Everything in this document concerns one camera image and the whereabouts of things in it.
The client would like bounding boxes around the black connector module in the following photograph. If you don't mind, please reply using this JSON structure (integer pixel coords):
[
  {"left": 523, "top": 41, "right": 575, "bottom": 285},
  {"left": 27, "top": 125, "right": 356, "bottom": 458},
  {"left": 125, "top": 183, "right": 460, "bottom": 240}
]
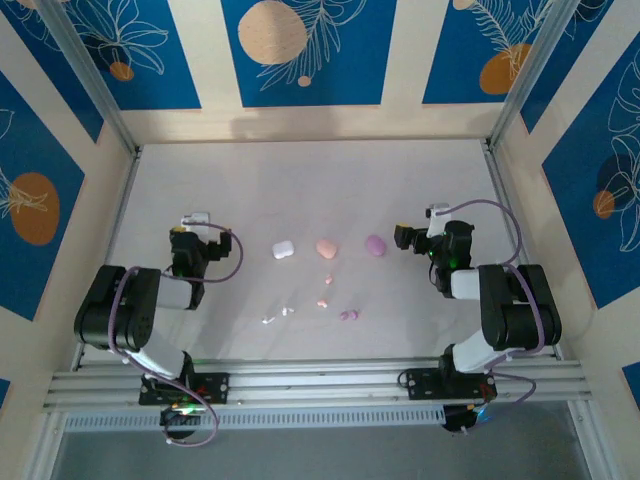
[
  {"left": 442, "top": 403, "right": 494, "bottom": 435},
  {"left": 159, "top": 405, "right": 206, "bottom": 441}
]

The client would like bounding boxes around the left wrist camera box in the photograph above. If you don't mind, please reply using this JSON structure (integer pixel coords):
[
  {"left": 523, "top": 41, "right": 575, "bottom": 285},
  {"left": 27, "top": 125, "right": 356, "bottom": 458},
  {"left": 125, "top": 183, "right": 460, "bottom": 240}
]
[{"left": 180, "top": 212, "right": 212, "bottom": 235}]

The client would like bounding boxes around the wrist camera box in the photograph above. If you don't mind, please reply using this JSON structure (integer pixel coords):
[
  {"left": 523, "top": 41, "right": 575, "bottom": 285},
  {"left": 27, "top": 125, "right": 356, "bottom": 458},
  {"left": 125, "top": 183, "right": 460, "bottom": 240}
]
[
  {"left": 180, "top": 212, "right": 212, "bottom": 235},
  {"left": 425, "top": 203, "right": 451, "bottom": 237}
]

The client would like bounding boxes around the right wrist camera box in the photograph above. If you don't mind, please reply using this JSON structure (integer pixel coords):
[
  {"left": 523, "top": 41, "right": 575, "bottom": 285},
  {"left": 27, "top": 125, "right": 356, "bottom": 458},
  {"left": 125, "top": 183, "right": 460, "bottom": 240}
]
[{"left": 425, "top": 203, "right": 451, "bottom": 237}]

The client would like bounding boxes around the aluminium side rail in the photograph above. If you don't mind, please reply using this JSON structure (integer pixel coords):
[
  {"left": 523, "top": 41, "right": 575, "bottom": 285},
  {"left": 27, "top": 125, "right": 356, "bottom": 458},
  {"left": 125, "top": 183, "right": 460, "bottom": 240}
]
[
  {"left": 481, "top": 141, "right": 564, "bottom": 359},
  {"left": 74, "top": 147, "right": 145, "bottom": 371}
]

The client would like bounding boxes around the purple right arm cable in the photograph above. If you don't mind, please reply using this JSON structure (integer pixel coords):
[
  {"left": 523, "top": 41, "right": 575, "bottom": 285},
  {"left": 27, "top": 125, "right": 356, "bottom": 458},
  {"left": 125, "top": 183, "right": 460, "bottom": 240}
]
[{"left": 434, "top": 199, "right": 546, "bottom": 407}]

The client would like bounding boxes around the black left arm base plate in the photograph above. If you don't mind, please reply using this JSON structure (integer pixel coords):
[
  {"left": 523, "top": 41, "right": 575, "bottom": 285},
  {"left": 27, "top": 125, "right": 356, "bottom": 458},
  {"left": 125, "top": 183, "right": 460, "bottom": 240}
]
[{"left": 138, "top": 372, "right": 231, "bottom": 406}]

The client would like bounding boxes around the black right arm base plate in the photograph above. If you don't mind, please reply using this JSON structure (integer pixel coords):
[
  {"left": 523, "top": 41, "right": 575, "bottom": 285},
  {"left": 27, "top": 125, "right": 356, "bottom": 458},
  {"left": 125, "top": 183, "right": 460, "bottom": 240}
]
[{"left": 402, "top": 367, "right": 499, "bottom": 401}]

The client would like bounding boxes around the aluminium frame post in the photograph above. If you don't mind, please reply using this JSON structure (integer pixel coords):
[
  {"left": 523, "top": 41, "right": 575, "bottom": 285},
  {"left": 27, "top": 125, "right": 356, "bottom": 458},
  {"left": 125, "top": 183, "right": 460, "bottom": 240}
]
[
  {"left": 37, "top": 0, "right": 142, "bottom": 156},
  {"left": 487, "top": 0, "right": 614, "bottom": 151}
]

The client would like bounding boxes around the aluminium mounting rail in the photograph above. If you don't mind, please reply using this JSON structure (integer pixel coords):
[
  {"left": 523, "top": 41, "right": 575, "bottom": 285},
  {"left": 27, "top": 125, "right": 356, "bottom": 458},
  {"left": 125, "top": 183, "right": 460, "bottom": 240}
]
[{"left": 42, "top": 355, "right": 594, "bottom": 412}]

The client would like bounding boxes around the grey slotted cable duct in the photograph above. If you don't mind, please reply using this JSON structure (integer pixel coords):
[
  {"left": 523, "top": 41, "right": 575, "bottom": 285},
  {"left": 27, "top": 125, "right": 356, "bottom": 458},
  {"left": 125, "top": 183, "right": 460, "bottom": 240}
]
[{"left": 62, "top": 404, "right": 446, "bottom": 434}]

